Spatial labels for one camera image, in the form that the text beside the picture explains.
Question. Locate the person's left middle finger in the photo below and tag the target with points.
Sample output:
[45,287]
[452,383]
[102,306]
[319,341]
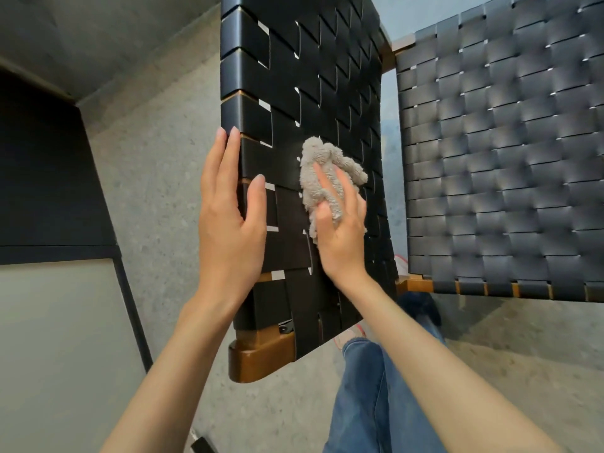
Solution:
[215,160]

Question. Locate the person's left forearm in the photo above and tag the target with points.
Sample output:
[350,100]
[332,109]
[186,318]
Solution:
[174,372]

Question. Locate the pink and white shoe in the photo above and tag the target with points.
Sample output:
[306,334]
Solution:
[350,332]
[401,266]

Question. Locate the person's right hand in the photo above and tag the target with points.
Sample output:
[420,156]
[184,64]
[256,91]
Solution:
[342,245]

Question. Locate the person's left hand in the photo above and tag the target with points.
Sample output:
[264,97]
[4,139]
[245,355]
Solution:
[226,240]

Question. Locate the grey fluffy cleaning cloth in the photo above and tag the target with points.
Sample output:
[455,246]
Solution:
[321,160]

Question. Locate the person's legs in blue jeans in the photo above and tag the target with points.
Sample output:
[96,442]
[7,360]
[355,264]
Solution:
[368,400]

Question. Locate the person's left thumb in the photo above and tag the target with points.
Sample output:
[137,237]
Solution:
[256,200]

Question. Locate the person's right thumb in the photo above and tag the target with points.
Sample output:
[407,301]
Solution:
[321,219]

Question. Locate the person's right middle finger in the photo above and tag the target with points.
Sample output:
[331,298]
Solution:
[348,186]

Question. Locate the black woven wooden chair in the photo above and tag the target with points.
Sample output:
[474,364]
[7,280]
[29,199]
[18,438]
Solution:
[330,65]

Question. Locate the small black object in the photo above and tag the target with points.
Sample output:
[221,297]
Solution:
[204,443]

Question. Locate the person's right forearm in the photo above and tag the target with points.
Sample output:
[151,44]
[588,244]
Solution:
[424,372]

